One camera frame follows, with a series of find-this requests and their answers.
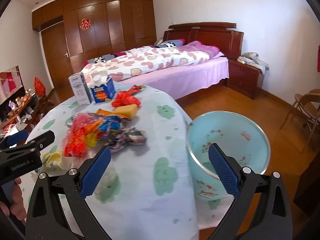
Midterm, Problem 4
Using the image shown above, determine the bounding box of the clothes pile on nightstand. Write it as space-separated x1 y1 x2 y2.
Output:
237 52 270 75

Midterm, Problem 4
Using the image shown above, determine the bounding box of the wooden nightstand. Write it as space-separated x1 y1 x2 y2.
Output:
228 59 264 100

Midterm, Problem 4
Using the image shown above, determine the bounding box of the heart print duvet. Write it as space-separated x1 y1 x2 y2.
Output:
81 46 218 82

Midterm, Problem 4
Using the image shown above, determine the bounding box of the red double happiness sticker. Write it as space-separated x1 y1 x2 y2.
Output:
80 18 91 31

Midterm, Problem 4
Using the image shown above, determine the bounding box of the white milk carton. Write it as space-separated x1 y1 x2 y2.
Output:
68 72 92 106

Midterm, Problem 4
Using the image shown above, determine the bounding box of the wooden wardrobe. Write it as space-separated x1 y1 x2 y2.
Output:
32 0 156 72

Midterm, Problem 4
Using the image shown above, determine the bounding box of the wooden door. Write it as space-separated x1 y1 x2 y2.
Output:
41 22 73 88

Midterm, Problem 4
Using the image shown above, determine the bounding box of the light blue trash bin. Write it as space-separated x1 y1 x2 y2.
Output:
187 111 271 201

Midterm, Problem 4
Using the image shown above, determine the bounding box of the folding wooden chair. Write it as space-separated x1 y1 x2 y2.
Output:
280 88 319 153

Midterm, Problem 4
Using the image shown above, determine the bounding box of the person's left hand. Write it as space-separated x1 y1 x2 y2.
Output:
1 177 27 220

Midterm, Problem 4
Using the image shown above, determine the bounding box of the red plastic bag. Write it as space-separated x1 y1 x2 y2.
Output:
111 85 145 108

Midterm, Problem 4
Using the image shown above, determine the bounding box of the red gift bag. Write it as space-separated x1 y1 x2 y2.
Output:
34 77 46 97

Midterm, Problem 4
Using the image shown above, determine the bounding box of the orange red blue wrapper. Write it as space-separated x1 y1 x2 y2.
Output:
62 109 128 158

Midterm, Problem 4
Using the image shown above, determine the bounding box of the bed with pink sheet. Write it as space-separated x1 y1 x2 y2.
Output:
85 39 229 99

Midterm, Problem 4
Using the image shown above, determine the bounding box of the crumpled grey patterned wrapper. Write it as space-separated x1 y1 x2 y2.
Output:
104 128 146 153

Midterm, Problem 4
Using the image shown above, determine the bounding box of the yellow plastic bag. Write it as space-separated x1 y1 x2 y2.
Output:
41 151 62 168

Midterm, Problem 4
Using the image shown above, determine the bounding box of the cluttered wooden TV cabinet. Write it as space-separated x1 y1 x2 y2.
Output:
1 91 54 138

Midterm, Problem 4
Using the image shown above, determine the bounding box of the yellow sponge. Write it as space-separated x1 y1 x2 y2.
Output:
113 104 138 119

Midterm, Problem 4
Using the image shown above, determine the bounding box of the blue LOOK carton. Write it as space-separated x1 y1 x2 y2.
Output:
88 70 116 103

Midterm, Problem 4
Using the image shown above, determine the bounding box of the wooden headboard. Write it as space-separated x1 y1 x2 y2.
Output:
163 22 244 60

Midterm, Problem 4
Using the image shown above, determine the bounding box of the television with cloth cover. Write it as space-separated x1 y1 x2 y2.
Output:
0 66 24 103

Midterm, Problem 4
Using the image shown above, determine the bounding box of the cloud print tablecloth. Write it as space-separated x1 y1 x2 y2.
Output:
18 82 233 240

